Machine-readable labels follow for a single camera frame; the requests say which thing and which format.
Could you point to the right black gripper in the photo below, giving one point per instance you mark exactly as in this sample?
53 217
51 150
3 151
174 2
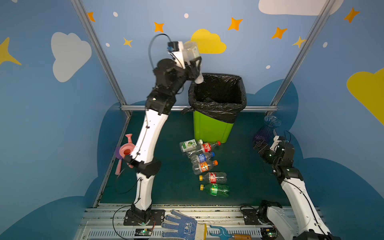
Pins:
263 144

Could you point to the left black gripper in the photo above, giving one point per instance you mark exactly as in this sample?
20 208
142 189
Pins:
195 66

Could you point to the green Sprite bottle yellow cap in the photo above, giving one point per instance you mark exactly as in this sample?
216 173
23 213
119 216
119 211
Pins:
216 190

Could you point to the orange red label bottle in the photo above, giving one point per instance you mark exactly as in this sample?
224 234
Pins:
204 166

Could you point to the clear bottle green label front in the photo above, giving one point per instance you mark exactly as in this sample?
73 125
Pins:
191 50

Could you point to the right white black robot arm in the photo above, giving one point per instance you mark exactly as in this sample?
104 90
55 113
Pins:
309 226

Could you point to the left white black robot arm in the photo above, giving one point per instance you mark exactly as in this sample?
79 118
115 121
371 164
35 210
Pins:
170 78

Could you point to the black bin liner bag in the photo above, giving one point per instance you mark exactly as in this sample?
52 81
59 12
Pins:
220 96

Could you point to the green plastic trash bin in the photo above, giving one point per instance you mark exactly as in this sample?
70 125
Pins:
209 129

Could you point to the lime label bottle near bin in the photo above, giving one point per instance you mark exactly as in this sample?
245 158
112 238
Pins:
190 145

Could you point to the purple glass vase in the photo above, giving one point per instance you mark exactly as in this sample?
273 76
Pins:
266 132

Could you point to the red label bottle lying front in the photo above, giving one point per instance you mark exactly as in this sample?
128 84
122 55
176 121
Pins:
214 178

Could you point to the red cola bottle lying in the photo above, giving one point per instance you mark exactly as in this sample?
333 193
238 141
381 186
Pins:
204 148

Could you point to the right green circuit board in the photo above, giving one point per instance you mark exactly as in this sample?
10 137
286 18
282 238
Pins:
269 233

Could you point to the green circuit board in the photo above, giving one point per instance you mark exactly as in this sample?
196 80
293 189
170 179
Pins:
143 232
269 233

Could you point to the pink plastic watering can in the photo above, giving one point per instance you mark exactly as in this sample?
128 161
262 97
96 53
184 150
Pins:
125 149

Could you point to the purple plastic item behind can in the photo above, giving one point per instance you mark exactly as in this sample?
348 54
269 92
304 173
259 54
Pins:
117 153

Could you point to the blue dotted work glove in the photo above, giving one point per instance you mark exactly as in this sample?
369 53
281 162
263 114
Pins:
182 227

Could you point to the left green circuit board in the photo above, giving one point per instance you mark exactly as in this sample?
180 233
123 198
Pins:
143 232

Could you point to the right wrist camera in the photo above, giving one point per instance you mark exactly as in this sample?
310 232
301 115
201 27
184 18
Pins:
277 140

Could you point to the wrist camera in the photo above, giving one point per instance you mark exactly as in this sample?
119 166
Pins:
277 140
176 51

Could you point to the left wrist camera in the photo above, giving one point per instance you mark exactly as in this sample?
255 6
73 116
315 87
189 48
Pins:
176 51

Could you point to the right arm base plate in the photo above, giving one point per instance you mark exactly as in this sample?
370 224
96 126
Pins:
251 216

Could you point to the teal garden fork wooden handle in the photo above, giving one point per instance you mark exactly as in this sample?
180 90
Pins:
224 235

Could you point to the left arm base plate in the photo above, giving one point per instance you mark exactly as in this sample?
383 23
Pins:
144 218

